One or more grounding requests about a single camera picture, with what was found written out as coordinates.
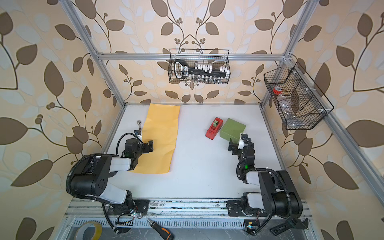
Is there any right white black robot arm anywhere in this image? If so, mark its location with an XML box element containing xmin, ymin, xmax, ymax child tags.
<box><xmin>228</xmin><ymin>133</ymin><xmax>309</xmax><ymax>236</ymax></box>

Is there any green gift box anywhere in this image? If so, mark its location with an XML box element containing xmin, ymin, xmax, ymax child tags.
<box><xmin>220</xmin><ymin>118</ymin><xmax>246</xmax><ymax>144</ymax></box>

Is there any red tape dispenser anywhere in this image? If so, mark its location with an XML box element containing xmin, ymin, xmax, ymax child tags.
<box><xmin>206</xmin><ymin>118</ymin><xmax>223</xmax><ymax>140</ymax></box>

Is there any red handled ratchet wrench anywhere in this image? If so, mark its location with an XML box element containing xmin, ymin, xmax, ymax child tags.
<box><xmin>137</xmin><ymin>120</ymin><xmax>142</xmax><ymax>135</ymax></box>

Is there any red cap plastic bottle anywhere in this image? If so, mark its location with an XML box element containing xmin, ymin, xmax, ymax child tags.
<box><xmin>273</xmin><ymin>86</ymin><xmax>295</xmax><ymax>117</ymax></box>

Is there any yellowish packing tape roll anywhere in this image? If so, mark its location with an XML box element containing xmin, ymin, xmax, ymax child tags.
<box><xmin>74</xmin><ymin>221</ymin><xmax>103</xmax><ymax>240</ymax></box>

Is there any black wire basket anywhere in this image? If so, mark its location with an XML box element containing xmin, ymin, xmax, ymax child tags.
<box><xmin>166</xmin><ymin>48</ymin><xmax>231</xmax><ymax>85</ymax></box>
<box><xmin>264</xmin><ymin>62</ymin><xmax>334</xmax><ymax>130</ymax></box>

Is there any right black wire basket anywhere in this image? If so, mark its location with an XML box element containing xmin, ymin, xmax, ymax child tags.
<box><xmin>264</xmin><ymin>62</ymin><xmax>334</xmax><ymax>130</ymax></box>

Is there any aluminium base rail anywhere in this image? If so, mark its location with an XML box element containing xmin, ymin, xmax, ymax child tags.
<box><xmin>63</xmin><ymin>197</ymin><xmax>313</xmax><ymax>219</ymax></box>

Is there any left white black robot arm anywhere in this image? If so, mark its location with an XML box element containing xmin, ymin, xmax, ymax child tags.
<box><xmin>66</xmin><ymin>129</ymin><xmax>154</xmax><ymax>234</ymax></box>

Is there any black socket set holder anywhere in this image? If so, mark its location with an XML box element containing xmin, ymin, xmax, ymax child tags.
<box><xmin>173</xmin><ymin>60</ymin><xmax>231</xmax><ymax>80</ymax></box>

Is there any orange black screwdriver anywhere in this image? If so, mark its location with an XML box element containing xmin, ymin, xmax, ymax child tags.
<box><xmin>147</xmin><ymin>219</ymin><xmax>175</xmax><ymax>240</ymax></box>

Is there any back black wire basket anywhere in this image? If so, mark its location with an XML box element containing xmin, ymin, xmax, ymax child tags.
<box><xmin>166</xmin><ymin>48</ymin><xmax>231</xmax><ymax>85</ymax></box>

